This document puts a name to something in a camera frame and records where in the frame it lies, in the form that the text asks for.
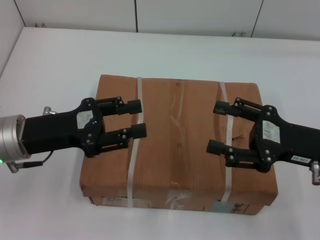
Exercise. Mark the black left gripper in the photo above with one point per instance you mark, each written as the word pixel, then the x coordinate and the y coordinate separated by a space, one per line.
pixel 57 132

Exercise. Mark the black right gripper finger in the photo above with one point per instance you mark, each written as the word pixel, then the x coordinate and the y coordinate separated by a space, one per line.
pixel 221 107

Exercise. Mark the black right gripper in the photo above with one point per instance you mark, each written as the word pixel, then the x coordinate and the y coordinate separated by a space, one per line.
pixel 295 142

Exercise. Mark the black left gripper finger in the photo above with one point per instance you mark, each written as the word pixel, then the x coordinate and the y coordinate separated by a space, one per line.
pixel 137 130

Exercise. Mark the brown cardboard box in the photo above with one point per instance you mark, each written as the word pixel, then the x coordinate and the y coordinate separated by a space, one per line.
pixel 180 140

